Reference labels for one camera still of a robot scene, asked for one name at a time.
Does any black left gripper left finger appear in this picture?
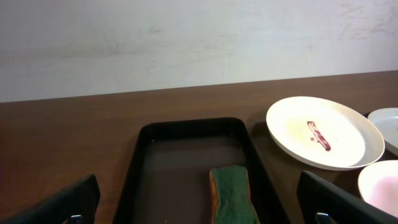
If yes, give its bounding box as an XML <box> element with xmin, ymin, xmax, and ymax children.
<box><xmin>2</xmin><ymin>174</ymin><xmax>101</xmax><ymax>224</ymax></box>

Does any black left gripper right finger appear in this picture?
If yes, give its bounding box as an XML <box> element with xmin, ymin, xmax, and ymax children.
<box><xmin>297</xmin><ymin>171</ymin><xmax>397</xmax><ymax>224</ymax></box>

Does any white plate with red stain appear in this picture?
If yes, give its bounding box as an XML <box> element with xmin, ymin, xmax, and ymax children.
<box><xmin>358</xmin><ymin>160</ymin><xmax>398</xmax><ymax>217</ymax></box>

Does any cream plate with red stain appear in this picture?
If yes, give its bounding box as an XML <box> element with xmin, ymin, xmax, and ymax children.
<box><xmin>266</xmin><ymin>96</ymin><xmax>385</xmax><ymax>170</ymax></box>

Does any green and orange sponge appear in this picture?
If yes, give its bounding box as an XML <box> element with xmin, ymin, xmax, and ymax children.
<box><xmin>209</xmin><ymin>166</ymin><xmax>260</xmax><ymax>224</ymax></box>

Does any pale grey stained plate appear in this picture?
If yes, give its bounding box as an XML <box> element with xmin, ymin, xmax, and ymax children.
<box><xmin>368</xmin><ymin>108</ymin><xmax>398</xmax><ymax>155</ymax></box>

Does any small black tray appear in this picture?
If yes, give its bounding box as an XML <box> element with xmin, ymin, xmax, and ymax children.
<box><xmin>113</xmin><ymin>117</ymin><xmax>289</xmax><ymax>223</ymax></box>

